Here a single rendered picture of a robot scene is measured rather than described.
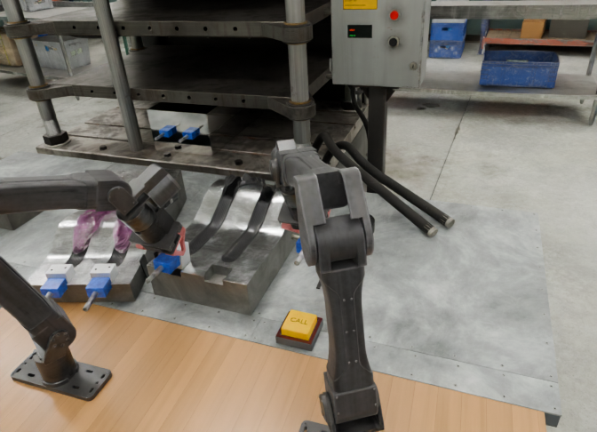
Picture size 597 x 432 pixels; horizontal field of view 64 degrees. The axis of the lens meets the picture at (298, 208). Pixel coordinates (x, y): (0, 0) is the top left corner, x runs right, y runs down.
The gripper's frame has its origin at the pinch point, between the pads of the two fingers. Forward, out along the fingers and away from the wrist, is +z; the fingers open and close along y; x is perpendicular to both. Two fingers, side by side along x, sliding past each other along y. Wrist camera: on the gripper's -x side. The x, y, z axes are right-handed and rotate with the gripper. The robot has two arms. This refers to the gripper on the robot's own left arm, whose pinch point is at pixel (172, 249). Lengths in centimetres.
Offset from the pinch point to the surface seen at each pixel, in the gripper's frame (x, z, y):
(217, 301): 7.3, 8.6, -11.0
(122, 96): -67, 33, 70
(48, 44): -282, 227, 409
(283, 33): -78, 7, -1
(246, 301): 6.1, 6.8, -18.6
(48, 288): 15.6, -0.7, 25.8
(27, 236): 0, 18, 59
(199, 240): -7.2, 10.7, 0.7
